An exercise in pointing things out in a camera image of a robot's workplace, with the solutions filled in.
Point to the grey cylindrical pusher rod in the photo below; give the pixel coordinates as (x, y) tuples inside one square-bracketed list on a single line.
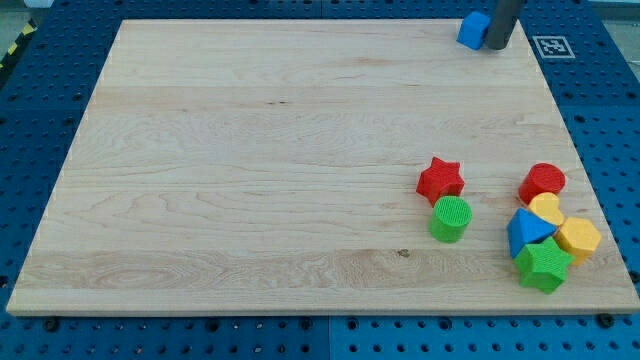
[(503, 20)]

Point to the blue cube block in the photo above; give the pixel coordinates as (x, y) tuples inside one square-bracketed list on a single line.
[(473, 30)]

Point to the red star block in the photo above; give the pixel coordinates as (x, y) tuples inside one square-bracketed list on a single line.
[(441, 178)]

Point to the green star block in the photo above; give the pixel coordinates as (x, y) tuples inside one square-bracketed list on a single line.
[(543, 265)]

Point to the white fiducial marker tag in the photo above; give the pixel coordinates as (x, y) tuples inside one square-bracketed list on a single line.
[(553, 47)]

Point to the red cylinder block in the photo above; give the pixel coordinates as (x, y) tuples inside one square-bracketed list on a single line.
[(541, 178)]

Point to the yellow heart block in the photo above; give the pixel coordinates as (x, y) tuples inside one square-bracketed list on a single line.
[(547, 206)]

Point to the green cylinder block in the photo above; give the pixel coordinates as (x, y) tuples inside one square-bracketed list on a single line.
[(450, 218)]

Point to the blue triangle block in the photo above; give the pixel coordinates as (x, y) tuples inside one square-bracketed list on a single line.
[(525, 228)]

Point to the yellow hexagon block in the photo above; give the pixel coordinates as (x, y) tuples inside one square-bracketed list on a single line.
[(579, 237)]

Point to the light wooden board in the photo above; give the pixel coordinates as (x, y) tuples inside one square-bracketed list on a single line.
[(269, 167)]

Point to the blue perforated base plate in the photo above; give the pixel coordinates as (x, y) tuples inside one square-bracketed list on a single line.
[(45, 96)]

